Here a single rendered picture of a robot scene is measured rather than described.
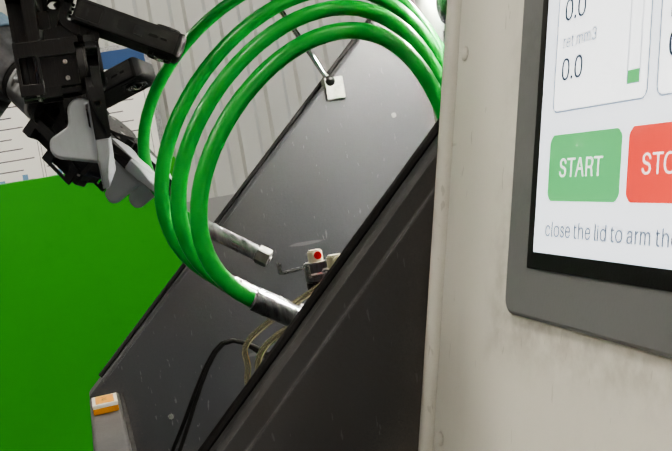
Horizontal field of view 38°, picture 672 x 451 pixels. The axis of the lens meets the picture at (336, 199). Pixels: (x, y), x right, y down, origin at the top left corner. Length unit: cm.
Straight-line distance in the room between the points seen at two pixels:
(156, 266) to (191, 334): 294
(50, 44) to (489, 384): 58
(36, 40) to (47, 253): 327
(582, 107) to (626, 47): 4
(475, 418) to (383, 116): 82
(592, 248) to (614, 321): 4
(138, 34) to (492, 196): 50
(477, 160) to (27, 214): 369
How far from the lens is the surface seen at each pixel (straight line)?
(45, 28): 101
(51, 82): 98
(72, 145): 98
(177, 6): 757
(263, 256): 110
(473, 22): 64
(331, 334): 67
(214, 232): 111
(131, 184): 112
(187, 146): 83
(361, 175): 136
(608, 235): 46
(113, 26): 99
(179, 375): 133
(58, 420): 434
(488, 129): 60
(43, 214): 423
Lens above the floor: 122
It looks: 3 degrees down
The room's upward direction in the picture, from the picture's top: 10 degrees counter-clockwise
